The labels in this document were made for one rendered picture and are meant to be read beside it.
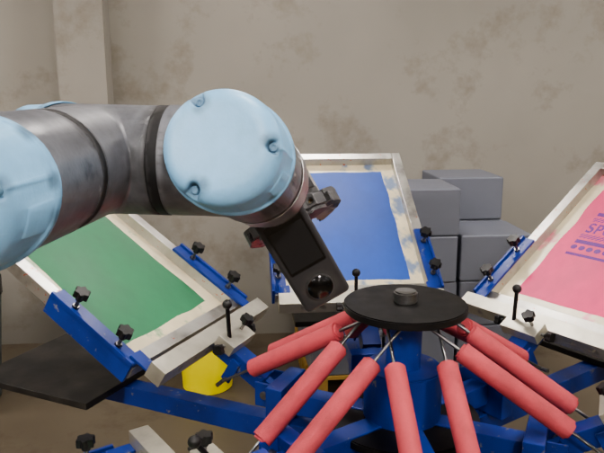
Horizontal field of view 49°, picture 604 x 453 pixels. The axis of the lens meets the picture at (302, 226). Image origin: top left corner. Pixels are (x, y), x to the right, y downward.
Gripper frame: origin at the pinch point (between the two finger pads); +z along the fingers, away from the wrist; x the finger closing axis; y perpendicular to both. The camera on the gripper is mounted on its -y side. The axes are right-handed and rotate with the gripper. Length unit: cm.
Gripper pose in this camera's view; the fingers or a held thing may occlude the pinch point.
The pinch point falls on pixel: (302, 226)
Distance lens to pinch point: 74.5
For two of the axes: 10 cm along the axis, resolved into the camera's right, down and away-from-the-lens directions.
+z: 1.1, 0.9, 9.9
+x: -8.8, 4.7, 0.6
